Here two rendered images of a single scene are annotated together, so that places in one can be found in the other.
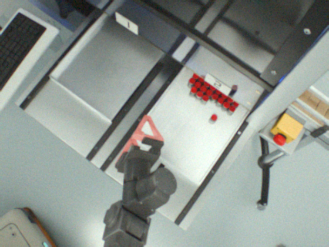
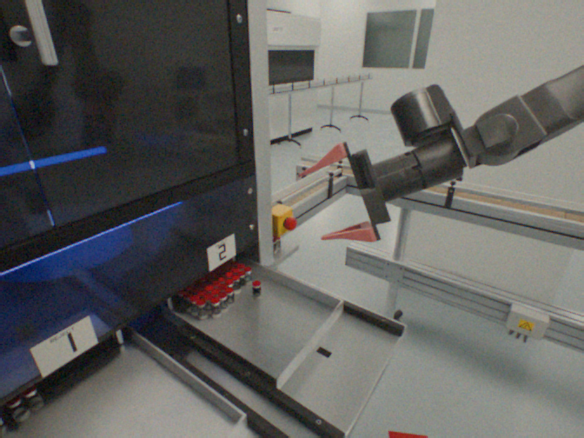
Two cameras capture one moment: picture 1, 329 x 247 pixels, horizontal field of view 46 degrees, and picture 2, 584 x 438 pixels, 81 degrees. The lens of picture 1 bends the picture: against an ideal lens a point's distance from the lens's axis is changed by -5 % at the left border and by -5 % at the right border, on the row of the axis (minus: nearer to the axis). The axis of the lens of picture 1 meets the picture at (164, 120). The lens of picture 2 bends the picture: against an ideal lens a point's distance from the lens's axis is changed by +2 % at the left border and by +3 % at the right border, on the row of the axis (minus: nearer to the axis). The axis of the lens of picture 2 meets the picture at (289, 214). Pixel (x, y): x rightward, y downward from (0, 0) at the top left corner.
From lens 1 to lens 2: 0.89 m
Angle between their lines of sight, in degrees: 62
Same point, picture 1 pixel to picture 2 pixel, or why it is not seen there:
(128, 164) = (385, 170)
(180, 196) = (361, 330)
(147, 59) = (138, 369)
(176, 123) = (256, 332)
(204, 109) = (240, 304)
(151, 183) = (421, 94)
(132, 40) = (89, 394)
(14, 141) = not seen: outside the picture
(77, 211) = not seen: outside the picture
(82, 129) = not seen: outside the picture
